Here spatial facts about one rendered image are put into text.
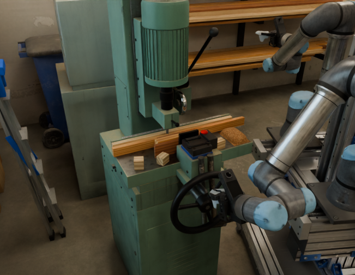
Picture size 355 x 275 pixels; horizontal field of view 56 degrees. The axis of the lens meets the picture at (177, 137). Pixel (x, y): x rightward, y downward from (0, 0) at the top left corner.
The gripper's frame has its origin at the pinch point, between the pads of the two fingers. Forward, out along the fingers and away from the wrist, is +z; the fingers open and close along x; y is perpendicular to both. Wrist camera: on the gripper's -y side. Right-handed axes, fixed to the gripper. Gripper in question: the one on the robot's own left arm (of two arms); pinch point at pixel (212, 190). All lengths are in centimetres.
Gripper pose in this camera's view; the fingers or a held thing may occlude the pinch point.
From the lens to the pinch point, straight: 119.3
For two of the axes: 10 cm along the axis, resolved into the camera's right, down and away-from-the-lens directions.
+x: 9.2, -1.8, 3.5
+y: 1.7, 9.8, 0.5
